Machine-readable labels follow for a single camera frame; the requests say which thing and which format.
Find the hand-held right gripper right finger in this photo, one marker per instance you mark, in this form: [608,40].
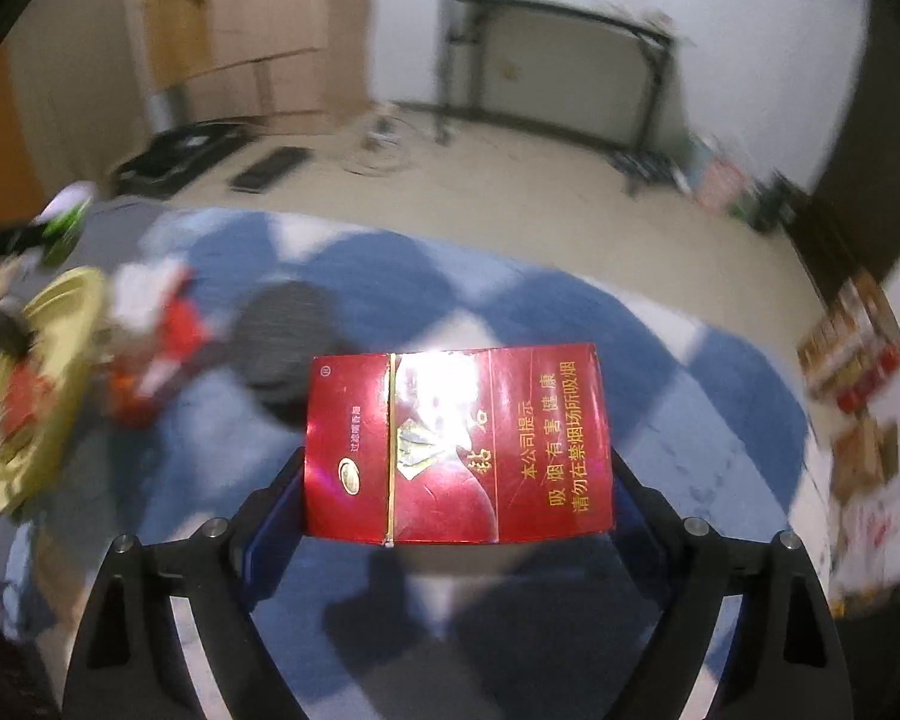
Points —
[645,532]

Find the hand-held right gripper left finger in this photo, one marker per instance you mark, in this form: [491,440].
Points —
[270,525]

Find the large black foam disc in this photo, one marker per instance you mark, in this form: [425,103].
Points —
[277,345]

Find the red cigarette box gold print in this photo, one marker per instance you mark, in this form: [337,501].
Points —
[457,450]

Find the yellow plastic basin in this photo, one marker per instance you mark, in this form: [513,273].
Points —
[60,315]

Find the red and white packet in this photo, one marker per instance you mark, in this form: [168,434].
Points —
[157,322]

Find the blue white checkered plush blanket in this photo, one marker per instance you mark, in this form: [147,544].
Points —
[495,300]

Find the stack of cardboard boxes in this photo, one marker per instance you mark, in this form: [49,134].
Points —
[855,345]

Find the green and white item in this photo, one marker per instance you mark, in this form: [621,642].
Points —
[67,214]

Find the black flat bag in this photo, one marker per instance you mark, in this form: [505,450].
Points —
[172,157]

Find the dark door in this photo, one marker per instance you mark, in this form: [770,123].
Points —
[870,150]

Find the wooden wardrobe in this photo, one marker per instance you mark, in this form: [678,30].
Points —
[255,15]

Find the black folding desk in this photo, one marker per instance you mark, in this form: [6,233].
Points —
[555,11]

